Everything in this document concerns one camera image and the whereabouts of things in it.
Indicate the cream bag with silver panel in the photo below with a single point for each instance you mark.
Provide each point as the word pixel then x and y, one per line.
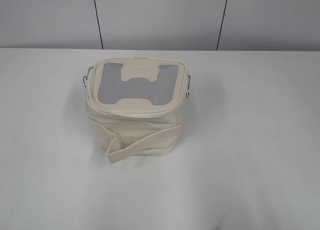
pixel 135 105

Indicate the metal chain clasp right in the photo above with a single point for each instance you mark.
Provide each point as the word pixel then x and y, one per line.
pixel 188 86

